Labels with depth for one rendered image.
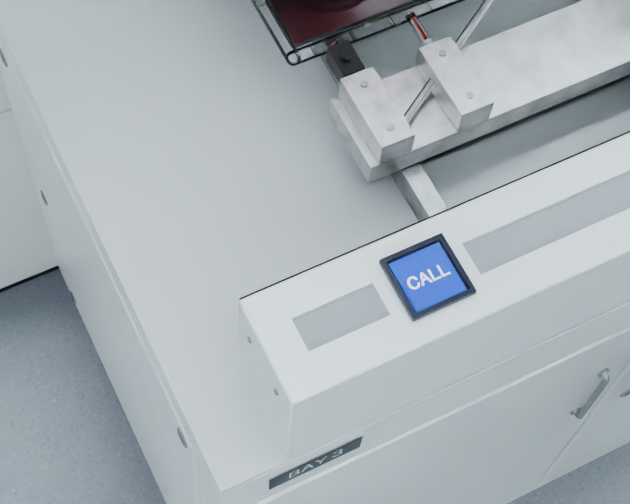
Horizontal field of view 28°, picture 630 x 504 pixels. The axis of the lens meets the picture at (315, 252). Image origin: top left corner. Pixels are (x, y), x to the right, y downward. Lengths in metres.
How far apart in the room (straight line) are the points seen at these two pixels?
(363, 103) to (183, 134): 0.19
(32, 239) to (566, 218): 1.02
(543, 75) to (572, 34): 0.06
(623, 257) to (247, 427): 0.34
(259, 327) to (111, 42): 0.41
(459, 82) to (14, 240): 0.89
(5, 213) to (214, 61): 0.62
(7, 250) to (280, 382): 0.99
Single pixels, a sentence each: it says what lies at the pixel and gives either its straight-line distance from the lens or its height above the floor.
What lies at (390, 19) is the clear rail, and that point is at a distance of 1.17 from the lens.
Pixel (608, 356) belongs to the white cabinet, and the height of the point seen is 0.66.
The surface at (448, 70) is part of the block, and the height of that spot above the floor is 0.91.
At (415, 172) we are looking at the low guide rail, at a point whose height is 0.85.
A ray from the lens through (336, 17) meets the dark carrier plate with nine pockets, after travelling 1.17.
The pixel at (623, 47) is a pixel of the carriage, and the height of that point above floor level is 0.88.
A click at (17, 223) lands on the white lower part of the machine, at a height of 0.25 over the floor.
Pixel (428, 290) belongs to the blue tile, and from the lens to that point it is 0.97.
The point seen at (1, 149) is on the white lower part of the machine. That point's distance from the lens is 1.65.
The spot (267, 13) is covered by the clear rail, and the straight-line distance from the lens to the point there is 1.17.
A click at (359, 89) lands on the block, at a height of 0.91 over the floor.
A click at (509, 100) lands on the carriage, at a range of 1.17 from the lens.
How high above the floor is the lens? 1.83
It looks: 63 degrees down
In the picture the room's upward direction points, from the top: 7 degrees clockwise
